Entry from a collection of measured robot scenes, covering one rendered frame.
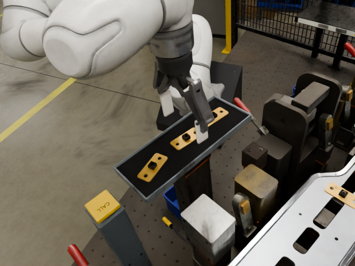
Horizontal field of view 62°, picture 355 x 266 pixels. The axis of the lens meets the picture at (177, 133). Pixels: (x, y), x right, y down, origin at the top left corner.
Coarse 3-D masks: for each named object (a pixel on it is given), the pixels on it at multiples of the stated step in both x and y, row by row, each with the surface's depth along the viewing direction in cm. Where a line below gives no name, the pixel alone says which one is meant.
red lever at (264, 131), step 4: (236, 100) 86; (240, 100) 87; (236, 104) 87; (240, 104) 86; (244, 104) 86; (244, 108) 86; (252, 116) 86; (252, 120) 86; (256, 120) 86; (256, 124) 86; (260, 128) 85; (264, 128) 85; (260, 132) 85; (264, 132) 85; (268, 132) 85
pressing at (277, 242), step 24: (312, 192) 79; (288, 216) 75; (312, 216) 74; (336, 216) 73; (264, 240) 72; (288, 240) 71; (240, 264) 68; (264, 264) 68; (312, 264) 66; (336, 264) 66
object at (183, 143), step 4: (192, 128) 79; (188, 132) 78; (192, 132) 78; (180, 136) 78; (184, 136) 77; (188, 136) 76; (192, 136) 77; (196, 136) 77; (176, 140) 77; (180, 140) 77; (184, 140) 76; (188, 140) 76; (192, 140) 76; (172, 144) 76; (180, 144) 76; (184, 144) 75; (188, 144) 76; (176, 148) 75; (180, 148) 75
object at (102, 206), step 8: (104, 192) 68; (96, 200) 67; (104, 200) 67; (112, 200) 67; (88, 208) 66; (96, 208) 66; (104, 208) 65; (112, 208) 65; (96, 216) 64; (104, 216) 64
